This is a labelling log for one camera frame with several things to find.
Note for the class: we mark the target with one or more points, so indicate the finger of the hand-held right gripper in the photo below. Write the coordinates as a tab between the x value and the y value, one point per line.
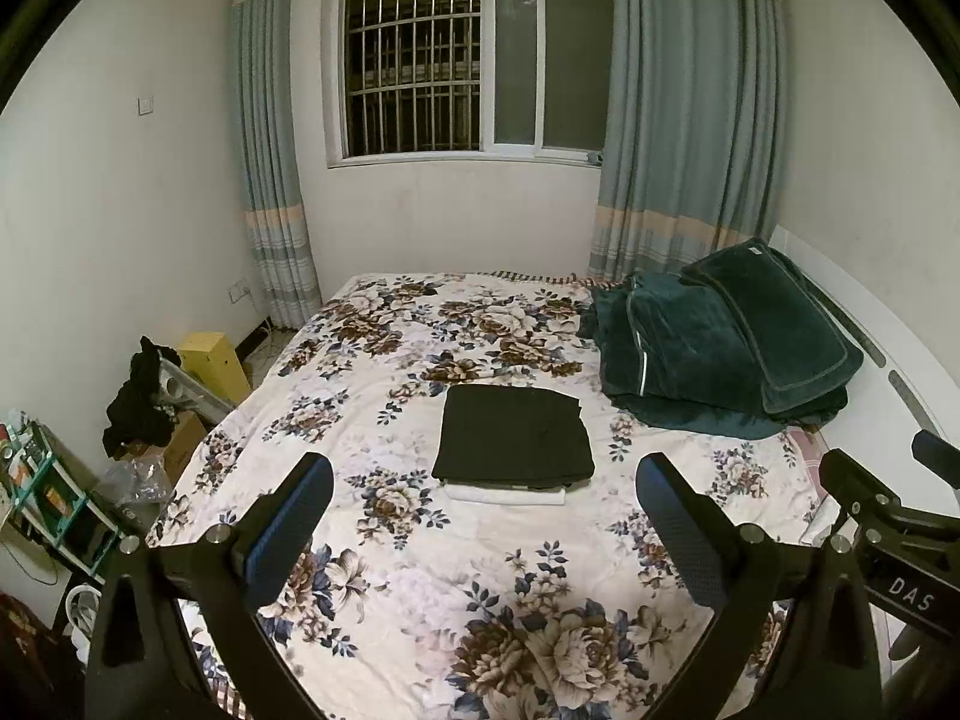
937	457
855	484

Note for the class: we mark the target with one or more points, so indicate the white fan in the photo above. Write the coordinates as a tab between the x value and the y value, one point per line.
81	611

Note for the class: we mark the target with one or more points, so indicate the barred window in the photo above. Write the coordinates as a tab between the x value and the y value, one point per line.
517	52

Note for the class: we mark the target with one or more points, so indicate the pile of black clothes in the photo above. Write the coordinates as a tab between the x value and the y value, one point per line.
139	405

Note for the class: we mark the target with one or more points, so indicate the clear plastic bag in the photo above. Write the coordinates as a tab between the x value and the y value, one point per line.
135	491

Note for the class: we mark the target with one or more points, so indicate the grey metal frame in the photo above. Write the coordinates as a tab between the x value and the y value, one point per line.
195	394

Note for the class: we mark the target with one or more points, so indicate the floral bed sheet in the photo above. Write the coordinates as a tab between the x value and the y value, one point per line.
420	562

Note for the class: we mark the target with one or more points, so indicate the white headboard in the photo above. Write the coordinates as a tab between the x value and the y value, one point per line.
900	345

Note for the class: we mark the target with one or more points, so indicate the blue striped curtain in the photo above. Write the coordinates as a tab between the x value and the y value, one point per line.
690	90
270	165

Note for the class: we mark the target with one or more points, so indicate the striped mattress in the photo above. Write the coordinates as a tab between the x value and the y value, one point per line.
540	276

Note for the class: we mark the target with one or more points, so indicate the brown cardboard box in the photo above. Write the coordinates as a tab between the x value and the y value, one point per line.
184	442

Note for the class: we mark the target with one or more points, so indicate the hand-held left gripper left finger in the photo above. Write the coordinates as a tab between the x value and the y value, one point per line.
292	525

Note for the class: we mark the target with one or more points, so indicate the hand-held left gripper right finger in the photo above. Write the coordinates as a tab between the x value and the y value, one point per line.
675	532

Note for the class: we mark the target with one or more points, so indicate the dark green pillow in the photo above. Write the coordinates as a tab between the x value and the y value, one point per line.
780	322

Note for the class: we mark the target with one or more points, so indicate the white wall switch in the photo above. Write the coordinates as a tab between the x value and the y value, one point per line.
146	104

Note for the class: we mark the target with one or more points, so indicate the black garment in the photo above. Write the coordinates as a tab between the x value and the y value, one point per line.
514	435

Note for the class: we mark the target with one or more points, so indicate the white garment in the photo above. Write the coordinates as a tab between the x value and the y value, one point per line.
502	495

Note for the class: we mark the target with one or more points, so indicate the green storage rack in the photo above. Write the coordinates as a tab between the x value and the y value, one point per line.
52	495

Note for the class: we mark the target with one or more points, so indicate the pink cloth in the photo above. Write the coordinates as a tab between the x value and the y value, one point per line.
808	457

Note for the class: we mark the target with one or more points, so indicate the dark green blanket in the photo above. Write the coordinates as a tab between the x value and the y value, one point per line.
675	345

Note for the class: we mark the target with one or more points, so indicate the wall socket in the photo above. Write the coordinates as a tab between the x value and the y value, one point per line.
240	290

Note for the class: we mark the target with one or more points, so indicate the yellow box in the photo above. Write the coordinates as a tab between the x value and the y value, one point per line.
214	364

